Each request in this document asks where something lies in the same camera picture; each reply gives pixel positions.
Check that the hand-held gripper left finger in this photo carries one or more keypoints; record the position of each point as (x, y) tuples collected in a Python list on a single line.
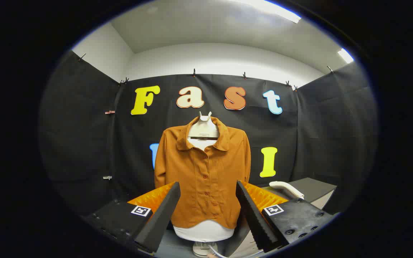
[(161, 211)]

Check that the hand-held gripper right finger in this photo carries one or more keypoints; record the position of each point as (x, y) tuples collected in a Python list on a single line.
[(253, 211)]

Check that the white garment steamer head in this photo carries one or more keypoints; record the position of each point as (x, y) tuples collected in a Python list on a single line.
[(285, 187)]

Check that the orange button-up shirt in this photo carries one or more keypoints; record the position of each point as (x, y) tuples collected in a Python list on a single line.
[(199, 179)]

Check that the white garment form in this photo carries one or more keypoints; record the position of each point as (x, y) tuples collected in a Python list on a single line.
[(203, 231)]

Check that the white stand base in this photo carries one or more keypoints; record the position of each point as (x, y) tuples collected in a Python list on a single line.
[(201, 249)]

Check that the grey cabinet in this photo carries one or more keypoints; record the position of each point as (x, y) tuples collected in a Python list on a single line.
[(314, 188)]

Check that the black backdrop cloth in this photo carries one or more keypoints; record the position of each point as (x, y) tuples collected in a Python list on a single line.
[(317, 136)]

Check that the row of black cloth clips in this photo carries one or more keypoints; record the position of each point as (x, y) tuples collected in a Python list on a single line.
[(194, 73)]

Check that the small ceiling light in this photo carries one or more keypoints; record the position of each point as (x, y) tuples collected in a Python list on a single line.
[(345, 56)]

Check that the long ceiling light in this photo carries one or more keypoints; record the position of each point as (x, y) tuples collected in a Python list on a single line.
[(274, 9)]

